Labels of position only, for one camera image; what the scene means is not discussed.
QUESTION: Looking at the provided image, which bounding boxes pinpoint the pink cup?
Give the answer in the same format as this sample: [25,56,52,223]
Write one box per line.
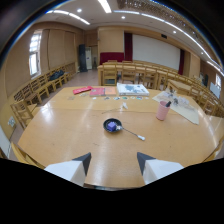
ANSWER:
[155,100,171,122]

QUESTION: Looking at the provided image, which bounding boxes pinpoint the black round plate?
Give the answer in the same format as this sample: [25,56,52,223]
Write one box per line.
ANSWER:
[102,118,123,134]

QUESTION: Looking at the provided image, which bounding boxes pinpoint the purple cube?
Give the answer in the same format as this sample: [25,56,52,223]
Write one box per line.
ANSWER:
[107,121,118,132]

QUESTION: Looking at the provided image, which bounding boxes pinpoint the beige paper sheet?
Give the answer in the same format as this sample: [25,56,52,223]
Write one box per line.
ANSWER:
[152,91,201,126]

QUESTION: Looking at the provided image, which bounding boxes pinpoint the clear plastic bag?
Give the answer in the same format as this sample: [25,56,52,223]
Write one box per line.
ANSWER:
[171,95,192,110]

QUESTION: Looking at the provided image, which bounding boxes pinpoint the wooden chair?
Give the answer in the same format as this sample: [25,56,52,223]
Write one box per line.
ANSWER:
[9,98,38,130]
[29,77,51,105]
[101,63,118,87]
[120,63,137,85]

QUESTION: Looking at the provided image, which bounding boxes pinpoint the red booklet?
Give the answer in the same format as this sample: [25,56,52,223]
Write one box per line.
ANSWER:
[72,85,94,96]

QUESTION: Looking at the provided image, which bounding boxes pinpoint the pink red book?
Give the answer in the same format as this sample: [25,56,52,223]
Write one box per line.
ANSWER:
[89,87,106,98]

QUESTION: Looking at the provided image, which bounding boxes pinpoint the white grey picture book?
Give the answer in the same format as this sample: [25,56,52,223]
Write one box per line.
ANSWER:
[116,82,150,97]

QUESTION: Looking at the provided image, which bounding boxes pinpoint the orange book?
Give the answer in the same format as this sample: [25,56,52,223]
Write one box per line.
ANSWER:
[104,86,118,97]

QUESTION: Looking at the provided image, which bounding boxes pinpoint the black bag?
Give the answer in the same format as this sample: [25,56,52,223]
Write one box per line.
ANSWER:
[48,69,66,82]

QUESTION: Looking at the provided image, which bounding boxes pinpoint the white projection screen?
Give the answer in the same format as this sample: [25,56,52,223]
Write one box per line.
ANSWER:
[132,33,182,71]

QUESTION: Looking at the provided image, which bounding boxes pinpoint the window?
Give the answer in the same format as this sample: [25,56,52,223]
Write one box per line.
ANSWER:
[28,29,43,80]

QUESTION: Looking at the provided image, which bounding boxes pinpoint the dark red curtain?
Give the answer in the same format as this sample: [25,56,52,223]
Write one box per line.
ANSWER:
[124,32,134,62]

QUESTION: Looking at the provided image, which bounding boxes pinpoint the metal spoon white handle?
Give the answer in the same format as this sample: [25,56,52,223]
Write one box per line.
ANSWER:
[115,124,146,142]

